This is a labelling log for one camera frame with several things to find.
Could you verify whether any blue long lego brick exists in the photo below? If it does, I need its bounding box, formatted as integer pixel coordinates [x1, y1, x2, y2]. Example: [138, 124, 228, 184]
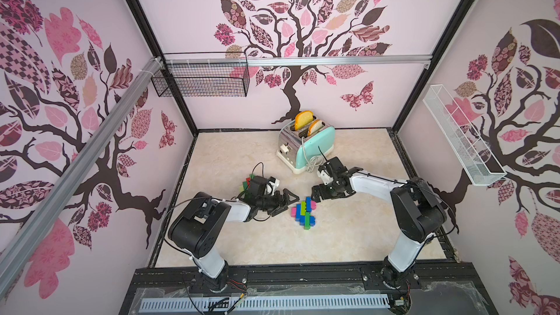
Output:
[306, 196, 313, 212]

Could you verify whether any mint and cream toaster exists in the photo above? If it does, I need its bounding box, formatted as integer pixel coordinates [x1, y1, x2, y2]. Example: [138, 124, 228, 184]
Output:
[276, 120, 335, 174]

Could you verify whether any aluminium rail left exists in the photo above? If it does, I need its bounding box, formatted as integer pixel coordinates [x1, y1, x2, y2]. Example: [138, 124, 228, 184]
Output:
[1, 57, 163, 296]

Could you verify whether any toast slice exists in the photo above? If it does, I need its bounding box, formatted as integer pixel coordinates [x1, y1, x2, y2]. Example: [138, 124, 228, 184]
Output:
[294, 111, 314, 131]
[307, 119, 325, 137]

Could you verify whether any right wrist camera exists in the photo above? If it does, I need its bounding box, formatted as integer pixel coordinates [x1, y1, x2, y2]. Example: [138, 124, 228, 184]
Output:
[317, 166, 333, 185]

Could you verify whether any white wire shelf basket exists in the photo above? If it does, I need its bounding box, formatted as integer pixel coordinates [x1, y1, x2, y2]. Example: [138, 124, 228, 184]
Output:
[423, 85, 507, 187]

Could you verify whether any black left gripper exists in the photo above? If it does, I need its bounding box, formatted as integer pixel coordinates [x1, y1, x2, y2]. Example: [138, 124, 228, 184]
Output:
[256, 189, 299, 217]

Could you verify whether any aluminium rail back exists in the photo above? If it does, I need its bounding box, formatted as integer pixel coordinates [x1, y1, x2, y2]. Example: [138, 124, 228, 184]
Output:
[166, 55, 432, 67]

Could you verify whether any black wire basket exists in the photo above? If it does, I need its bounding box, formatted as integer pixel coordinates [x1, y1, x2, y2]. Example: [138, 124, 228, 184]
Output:
[152, 50, 250, 97]

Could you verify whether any toast slice right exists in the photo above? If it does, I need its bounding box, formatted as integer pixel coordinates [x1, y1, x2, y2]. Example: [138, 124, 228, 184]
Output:
[307, 119, 325, 137]

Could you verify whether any aluminium rail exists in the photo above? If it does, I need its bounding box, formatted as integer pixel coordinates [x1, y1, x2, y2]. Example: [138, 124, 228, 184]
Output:
[1, 57, 163, 296]
[166, 55, 432, 67]

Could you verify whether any toast slice left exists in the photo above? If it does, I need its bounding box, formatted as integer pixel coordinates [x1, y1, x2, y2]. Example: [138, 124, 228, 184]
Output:
[294, 111, 314, 131]

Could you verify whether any white slotted cable duct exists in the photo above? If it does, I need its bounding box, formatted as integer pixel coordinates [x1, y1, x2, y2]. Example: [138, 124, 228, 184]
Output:
[137, 294, 389, 314]

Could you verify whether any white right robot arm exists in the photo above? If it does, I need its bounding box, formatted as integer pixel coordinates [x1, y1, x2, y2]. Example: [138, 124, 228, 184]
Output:
[312, 157, 447, 290]

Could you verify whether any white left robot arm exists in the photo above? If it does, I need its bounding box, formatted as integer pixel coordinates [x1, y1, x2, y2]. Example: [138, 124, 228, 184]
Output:
[167, 189, 300, 293]

